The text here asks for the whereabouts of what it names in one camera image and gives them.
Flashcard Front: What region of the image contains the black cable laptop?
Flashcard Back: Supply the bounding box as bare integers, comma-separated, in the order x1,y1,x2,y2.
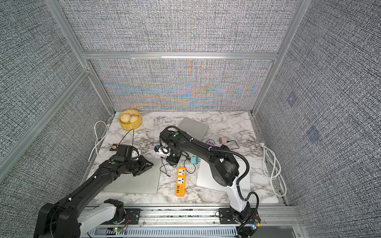
159,157,172,178

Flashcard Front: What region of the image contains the black charger cable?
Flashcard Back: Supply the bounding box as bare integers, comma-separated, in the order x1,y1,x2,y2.
183,159,197,175

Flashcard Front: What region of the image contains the orange power strip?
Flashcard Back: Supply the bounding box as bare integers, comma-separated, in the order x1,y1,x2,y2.
175,167,186,197

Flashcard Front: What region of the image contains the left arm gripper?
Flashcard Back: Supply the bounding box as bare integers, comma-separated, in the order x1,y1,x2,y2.
124,155,155,176

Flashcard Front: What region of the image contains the steamed bun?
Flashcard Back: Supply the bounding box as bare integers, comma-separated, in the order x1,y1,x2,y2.
119,113,131,124
129,115,139,124

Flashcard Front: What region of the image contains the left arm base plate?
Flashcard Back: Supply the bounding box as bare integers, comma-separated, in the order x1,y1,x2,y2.
112,208,141,225

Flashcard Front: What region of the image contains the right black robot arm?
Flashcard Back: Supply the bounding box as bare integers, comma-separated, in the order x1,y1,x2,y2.
159,126,260,224

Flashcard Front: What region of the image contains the yellow wooden steamer basket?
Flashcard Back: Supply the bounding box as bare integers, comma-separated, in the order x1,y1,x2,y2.
118,109,142,131

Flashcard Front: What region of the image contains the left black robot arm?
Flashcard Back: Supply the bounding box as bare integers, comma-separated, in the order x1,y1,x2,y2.
34,145,153,238

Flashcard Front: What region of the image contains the purple power strip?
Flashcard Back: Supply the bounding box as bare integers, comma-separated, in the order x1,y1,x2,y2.
206,140,221,147

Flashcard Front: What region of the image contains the small black snack packet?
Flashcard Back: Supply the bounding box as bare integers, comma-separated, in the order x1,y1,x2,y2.
110,144,119,151

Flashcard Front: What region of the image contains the pink charger plug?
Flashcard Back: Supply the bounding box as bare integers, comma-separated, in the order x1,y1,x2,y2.
219,137,227,144

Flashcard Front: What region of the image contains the silver laptop front left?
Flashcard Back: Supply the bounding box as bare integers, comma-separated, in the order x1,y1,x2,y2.
103,159,161,194

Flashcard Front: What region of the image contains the aluminium front rail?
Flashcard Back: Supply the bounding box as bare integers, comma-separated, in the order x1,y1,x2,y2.
55,205,307,238

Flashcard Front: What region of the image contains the silver laptop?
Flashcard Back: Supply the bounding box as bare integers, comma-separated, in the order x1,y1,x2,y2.
103,159,161,194
196,160,251,195
178,118,209,141

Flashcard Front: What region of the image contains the right steamed bun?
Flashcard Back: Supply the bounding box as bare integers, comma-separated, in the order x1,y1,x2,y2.
129,115,139,124

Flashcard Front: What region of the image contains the silver laptop at back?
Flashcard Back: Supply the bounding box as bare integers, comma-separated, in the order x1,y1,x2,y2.
178,118,209,141

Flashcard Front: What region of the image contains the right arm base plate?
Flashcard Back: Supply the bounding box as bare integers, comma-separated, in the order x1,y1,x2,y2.
217,207,261,224

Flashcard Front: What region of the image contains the silver laptop front right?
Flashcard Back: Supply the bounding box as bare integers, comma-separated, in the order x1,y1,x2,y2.
196,160,251,195

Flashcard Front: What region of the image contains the white power strip cable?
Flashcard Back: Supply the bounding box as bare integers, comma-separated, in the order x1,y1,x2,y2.
259,140,288,198

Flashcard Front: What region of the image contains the left steamed bun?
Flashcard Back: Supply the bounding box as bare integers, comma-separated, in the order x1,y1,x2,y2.
119,113,131,124

